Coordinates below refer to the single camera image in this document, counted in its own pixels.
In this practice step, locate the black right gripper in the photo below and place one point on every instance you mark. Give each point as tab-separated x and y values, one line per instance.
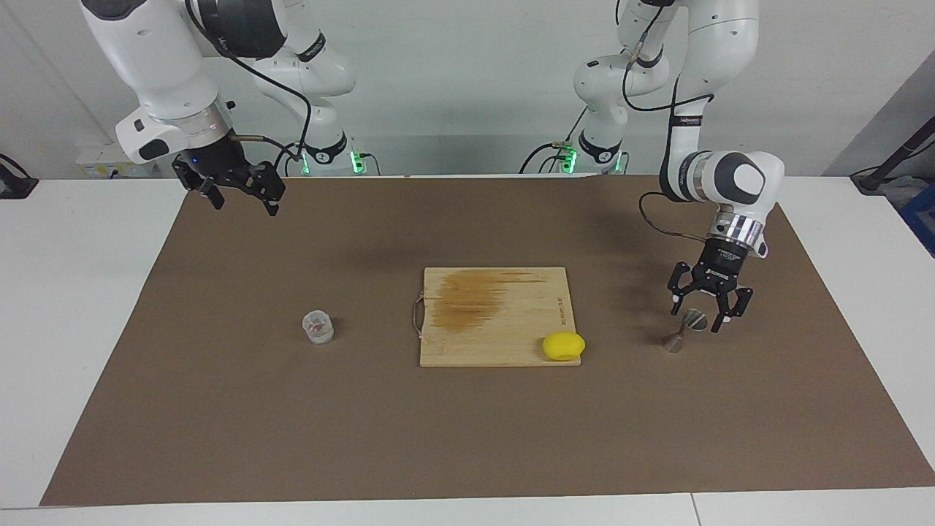
215	159

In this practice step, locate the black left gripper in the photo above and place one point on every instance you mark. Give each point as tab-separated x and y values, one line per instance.
722	269

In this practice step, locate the steel double jigger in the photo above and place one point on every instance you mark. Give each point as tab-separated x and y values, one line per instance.
672	343

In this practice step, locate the small clear glass cup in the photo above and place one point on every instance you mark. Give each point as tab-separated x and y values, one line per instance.
318	329

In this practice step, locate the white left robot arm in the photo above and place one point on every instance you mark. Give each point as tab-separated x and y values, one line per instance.
738	179

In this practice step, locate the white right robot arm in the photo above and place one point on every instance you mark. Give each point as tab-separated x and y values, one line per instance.
161	58

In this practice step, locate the yellow lemon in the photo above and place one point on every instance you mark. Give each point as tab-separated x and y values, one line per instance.
562	347

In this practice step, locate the black tripod stand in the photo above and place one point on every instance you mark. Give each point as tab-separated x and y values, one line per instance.
873	179

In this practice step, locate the wooden cutting board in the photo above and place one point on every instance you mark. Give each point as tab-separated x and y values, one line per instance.
504	336

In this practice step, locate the blue crate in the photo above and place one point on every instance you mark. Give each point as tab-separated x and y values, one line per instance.
922	219

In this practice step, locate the brown table mat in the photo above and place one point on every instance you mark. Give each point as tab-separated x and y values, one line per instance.
219	424

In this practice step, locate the white wall socket box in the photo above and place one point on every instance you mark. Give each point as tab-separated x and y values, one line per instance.
98	164

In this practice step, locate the black clamp mount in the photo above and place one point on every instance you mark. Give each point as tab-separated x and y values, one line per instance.
14	186

